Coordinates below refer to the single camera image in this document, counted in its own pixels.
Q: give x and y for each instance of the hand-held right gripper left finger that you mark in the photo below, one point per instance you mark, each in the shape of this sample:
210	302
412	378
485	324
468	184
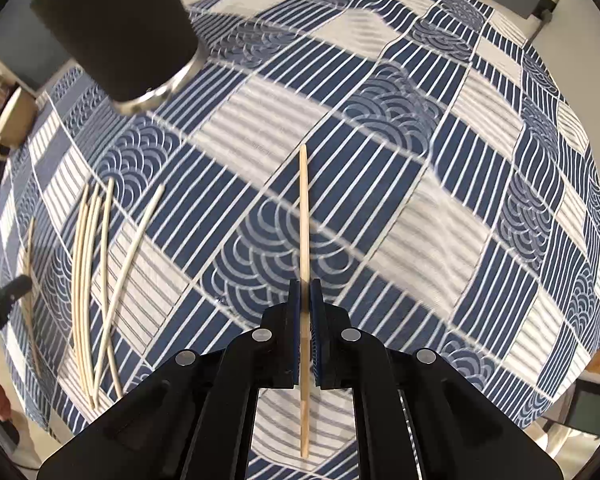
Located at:
294	332

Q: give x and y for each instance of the white mug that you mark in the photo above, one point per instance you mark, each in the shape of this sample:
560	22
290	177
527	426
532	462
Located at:
14	120

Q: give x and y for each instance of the cream plastic chopstick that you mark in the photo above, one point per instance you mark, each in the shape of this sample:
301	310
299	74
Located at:
75	280
88	260
82	280

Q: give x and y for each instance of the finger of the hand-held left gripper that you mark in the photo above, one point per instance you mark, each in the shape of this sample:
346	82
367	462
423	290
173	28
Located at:
0	302

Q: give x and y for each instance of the blue white patterned tablecloth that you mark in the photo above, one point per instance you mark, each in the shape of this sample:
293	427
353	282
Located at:
430	185

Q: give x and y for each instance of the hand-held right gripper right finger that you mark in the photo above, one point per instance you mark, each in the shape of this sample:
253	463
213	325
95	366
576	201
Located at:
316	332

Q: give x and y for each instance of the loose wooden chopsticks group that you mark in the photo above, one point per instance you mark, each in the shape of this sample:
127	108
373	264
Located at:
126	260

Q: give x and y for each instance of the wooden chopstick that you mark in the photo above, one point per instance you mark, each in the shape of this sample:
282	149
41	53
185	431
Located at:
28	280
304	220

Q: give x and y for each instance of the black cylindrical utensil holder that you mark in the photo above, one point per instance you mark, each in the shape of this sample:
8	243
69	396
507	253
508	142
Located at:
115	25

